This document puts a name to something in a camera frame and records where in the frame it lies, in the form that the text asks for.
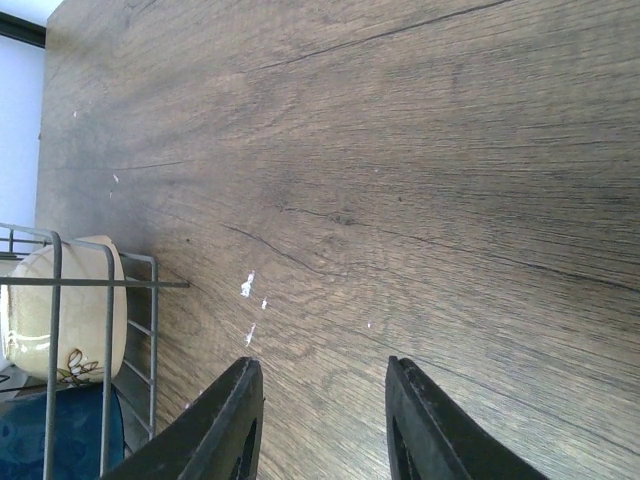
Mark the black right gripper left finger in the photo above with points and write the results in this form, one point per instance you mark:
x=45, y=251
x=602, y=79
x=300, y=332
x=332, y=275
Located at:
x=217, y=437

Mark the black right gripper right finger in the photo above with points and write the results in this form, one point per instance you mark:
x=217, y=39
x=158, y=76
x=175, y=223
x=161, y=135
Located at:
x=429, y=436

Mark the dark blue ceramic mug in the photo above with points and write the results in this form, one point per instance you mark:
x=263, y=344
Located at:
x=77, y=435

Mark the black wire dish rack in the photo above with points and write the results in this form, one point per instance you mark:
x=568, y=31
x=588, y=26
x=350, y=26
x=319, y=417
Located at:
x=142, y=283

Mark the beige ceramic bowl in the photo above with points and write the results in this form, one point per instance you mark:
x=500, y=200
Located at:
x=26, y=314

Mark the black aluminium frame rail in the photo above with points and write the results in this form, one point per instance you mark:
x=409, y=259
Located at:
x=21, y=30

